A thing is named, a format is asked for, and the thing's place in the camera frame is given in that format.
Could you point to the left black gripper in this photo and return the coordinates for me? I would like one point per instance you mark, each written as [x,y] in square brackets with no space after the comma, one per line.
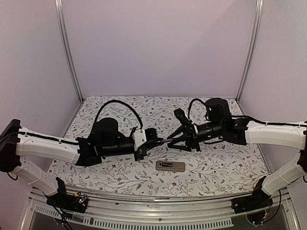
[142,153]

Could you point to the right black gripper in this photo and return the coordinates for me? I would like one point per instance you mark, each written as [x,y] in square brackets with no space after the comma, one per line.
[191,138]

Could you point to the white remote control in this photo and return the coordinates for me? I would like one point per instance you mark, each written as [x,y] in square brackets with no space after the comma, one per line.
[170,166]

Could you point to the black battery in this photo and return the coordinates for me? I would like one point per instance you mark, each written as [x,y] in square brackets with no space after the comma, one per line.
[168,140]

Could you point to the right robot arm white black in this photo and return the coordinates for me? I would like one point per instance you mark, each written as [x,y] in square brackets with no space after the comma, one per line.
[243,130]

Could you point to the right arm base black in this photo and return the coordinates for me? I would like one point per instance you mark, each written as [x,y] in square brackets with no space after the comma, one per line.
[257,199]

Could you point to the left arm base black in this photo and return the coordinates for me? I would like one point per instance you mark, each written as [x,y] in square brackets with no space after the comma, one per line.
[77,202]

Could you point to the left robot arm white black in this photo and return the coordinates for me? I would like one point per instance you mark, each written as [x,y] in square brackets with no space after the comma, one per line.
[105,140]

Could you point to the floral patterned table mat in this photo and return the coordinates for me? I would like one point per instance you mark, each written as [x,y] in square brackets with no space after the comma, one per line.
[217,169]

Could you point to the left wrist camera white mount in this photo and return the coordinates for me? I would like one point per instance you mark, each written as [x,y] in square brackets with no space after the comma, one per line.
[141,136]

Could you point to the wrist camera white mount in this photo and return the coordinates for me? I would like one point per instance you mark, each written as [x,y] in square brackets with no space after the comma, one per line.
[187,126]
[141,136]

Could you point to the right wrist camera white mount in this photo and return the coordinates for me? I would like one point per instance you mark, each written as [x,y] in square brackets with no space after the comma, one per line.
[187,126]

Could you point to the right aluminium frame post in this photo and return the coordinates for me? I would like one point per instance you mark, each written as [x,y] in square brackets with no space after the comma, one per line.
[251,50]

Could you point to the aluminium frame post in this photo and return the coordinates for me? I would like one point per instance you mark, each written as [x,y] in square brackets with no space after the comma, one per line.
[67,49]
[251,50]

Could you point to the front aluminium rail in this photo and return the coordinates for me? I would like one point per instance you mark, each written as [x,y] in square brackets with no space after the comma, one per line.
[112,211]

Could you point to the left aluminium frame post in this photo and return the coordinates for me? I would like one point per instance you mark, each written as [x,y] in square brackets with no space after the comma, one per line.
[67,49]

